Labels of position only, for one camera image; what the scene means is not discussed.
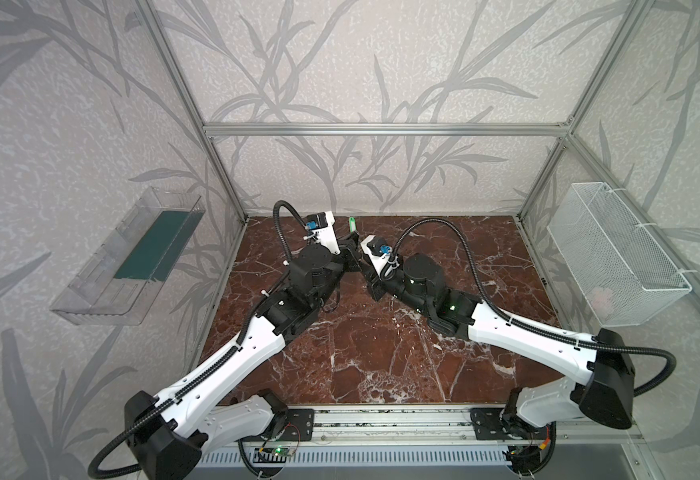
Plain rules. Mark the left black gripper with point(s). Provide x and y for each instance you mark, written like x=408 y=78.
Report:
x=346 y=250

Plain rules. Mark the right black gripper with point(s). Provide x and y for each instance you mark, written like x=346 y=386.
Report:
x=373 y=271

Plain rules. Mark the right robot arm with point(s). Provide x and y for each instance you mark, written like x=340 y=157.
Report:
x=598 y=385

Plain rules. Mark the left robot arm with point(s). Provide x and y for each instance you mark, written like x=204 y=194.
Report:
x=170 y=432

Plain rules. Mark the small circuit board left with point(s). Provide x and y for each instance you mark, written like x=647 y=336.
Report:
x=276 y=452

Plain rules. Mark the small circuit board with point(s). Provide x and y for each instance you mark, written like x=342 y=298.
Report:
x=276 y=452
x=527 y=461

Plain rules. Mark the small circuit board right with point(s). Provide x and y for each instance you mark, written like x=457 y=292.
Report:
x=527 y=461

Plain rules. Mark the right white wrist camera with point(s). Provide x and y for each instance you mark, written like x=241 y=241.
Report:
x=377 y=252

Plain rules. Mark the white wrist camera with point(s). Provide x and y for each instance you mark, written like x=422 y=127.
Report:
x=319 y=229
x=377 y=252

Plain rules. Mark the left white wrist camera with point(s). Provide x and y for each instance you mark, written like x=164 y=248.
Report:
x=319 y=229

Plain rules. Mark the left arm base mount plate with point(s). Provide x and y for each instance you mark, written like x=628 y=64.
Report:
x=295 y=425

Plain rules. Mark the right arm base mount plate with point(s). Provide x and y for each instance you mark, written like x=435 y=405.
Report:
x=493 y=423

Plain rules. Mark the aluminium frame horizontal bar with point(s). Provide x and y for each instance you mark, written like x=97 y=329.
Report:
x=219 y=129

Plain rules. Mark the aluminium mounting rail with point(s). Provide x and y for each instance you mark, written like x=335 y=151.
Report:
x=348 y=425

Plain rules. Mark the clear plastic wall tray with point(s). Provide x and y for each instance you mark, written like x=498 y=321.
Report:
x=118 y=285

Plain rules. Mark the white wire mesh basket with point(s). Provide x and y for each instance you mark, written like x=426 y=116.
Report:
x=626 y=277

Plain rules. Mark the aluminium frame corner post left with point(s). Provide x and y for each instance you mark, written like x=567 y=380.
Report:
x=161 y=42

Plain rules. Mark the aluminium frame corner post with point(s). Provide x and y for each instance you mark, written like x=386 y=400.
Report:
x=161 y=42
x=628 y=27

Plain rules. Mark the aluminium frame corner post right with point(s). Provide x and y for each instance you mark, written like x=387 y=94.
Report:
x=628 y=27

